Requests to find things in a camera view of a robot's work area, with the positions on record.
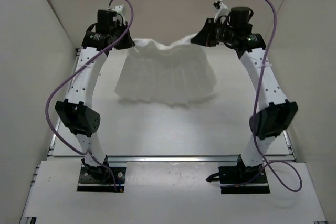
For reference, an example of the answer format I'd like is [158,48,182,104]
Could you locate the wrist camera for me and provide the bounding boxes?
[213,0,230,22]
[108,5,127,16]

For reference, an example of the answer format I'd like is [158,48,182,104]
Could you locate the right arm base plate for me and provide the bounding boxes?
[206,166,270,195]

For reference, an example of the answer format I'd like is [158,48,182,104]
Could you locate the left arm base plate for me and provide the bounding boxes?
[77,163,127,193]

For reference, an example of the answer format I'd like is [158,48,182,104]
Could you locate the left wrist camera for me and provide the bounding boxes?
[108,5,127,16]

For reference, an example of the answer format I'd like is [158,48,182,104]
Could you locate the aluminium front table rail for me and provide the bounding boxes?
[47,154,295,163]

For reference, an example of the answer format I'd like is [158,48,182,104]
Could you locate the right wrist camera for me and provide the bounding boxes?
[213,0,230,22]

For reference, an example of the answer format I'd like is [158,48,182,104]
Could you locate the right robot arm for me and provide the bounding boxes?
[191,4,298,182]

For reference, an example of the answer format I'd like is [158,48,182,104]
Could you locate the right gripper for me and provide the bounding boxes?
[191,19,236,48]

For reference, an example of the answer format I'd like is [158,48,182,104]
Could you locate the white pleated skirt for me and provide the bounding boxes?
[114,34,217,106]

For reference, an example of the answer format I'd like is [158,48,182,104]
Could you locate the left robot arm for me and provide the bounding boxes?
[55,5,134,181]

